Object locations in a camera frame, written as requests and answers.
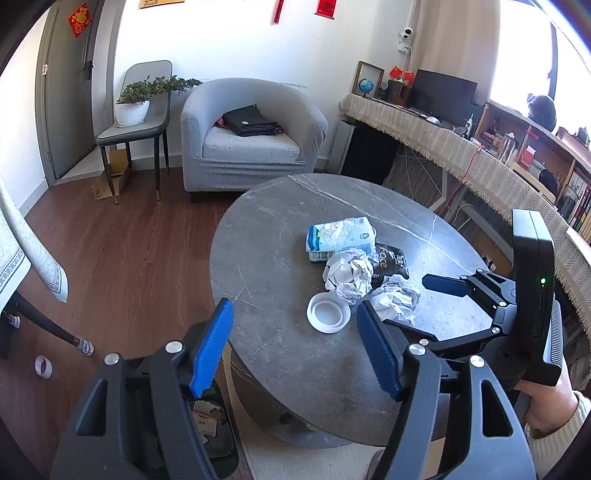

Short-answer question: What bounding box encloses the grey armchair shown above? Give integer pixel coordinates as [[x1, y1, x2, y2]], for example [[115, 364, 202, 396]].
[[180, 78, 328, 203]]

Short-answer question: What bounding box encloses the person's right hand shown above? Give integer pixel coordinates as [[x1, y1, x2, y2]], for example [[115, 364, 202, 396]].
[[524, 376, 580, 437]]

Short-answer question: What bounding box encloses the black bag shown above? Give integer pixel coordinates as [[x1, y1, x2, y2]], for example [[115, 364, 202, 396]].
[[222, 104, 283, 138]]

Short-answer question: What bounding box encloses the beige curtain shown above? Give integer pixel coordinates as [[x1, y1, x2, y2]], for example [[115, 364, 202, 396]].
[[411, 0, 502, 102]]

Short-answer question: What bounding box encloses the wooden bookshelf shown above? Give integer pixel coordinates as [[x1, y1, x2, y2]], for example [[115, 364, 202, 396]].
[[473, 100, 591, 241]]

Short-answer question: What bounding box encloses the potted plant in white pot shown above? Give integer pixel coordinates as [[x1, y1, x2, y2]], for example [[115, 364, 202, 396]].
[[115, 75, 204, 127]]

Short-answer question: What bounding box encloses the brown cardboard box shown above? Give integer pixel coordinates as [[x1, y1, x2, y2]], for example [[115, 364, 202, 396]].
[[91, 148, 132, 200]]

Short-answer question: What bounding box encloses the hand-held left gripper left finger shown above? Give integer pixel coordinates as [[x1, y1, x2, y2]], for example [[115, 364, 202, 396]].
[[51, 298, 235, 480]]

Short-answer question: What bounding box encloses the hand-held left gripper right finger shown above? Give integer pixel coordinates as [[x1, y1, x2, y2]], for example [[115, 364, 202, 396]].
[[355, 301, 536, 480]]

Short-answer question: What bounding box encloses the beige fringed desk cloth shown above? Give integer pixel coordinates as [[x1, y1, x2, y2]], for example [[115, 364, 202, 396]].
[[339, 93, 591, 333]]

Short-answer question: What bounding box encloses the dark plush toy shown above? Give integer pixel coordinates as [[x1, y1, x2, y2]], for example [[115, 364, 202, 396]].
[[526, 93, 558, 132]]

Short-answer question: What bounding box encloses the black trash bin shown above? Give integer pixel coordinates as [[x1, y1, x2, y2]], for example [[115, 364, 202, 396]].
[[122, 323, 241, 467]]

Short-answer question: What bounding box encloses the red diamond door decoration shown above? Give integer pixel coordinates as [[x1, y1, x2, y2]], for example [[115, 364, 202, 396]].
[[68, 2, 90, 38]]

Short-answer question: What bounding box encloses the grey door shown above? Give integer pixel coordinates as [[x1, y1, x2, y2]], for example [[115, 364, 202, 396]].
[[34, 0, 105, 183]]

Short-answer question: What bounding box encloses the white computer tower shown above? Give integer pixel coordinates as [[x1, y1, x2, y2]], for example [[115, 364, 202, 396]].
[[329, 121, 356, 174]]

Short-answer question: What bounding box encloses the small paper ball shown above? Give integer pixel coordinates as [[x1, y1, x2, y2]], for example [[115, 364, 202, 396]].
[[369, 274, 422, 326]]

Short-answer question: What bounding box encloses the grey dining chair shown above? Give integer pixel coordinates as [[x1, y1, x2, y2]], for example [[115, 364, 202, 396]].
[[96, 60, 174, 204]]

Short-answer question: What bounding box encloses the black monitor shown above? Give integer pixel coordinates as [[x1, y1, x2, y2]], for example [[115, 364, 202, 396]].
[[411, 69, 478, 118]]

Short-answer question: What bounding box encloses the white plastic lid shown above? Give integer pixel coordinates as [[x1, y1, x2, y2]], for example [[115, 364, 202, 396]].
[[307, 293, 352, 332]]

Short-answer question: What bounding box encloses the round grey marble table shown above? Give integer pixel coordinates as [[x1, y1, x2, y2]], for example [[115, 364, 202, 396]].
[[210, 173, 513, 448]]

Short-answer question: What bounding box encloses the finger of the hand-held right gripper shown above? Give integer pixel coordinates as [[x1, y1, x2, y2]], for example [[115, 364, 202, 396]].
[[383, 320, 503, 361], [422, 274, 469, 298]]

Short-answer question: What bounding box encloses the blue white tissue packet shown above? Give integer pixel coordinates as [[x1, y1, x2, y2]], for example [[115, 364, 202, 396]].
[[305, 217, 377, 264]]

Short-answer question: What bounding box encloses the brown wooden speaker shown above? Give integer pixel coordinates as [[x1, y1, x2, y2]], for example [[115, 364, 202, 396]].
[[387, 79, 411, 106]]

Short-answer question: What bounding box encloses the large paper ball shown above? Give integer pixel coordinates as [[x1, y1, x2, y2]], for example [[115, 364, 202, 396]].
[[322, 249, 375, 305]]

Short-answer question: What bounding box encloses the white patterned tablecloth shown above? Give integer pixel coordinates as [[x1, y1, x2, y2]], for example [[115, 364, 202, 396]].
[[0, 178, 69, 305]]

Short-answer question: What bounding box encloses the black snack packet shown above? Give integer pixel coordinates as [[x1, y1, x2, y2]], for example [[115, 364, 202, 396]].
[[369, 242, 411, 284]]

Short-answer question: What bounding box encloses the red cord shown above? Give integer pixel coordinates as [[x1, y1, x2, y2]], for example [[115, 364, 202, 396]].
[[455, 145, 483, 195]]

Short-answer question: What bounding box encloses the wooden picture frame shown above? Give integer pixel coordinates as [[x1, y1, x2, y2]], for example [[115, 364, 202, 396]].
[[352, 61, 385, 99]]

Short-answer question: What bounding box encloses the person's right forearm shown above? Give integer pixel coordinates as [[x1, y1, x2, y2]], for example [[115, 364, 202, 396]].
[[526, 392, 591, 480]]

